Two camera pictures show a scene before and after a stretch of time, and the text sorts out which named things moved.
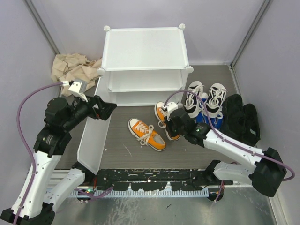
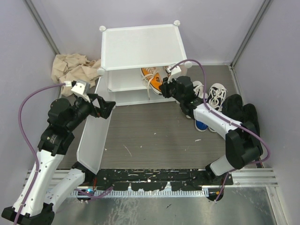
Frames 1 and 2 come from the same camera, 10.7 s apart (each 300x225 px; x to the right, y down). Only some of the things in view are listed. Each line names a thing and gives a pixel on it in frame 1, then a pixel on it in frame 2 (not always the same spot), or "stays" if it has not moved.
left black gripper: x=107 y=108 stays
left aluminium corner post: x=41 y=26 stays
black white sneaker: x=216 y=97 stays
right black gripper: x=168 y=123 -> x=165 y=86
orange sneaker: x=144 y=132 -> x=148 y=72
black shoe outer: x=250 y=121 stays
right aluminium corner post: x=235 y=81 stays
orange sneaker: x=162 y=116 -> x=154 y=83
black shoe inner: x=233 y=118 stays
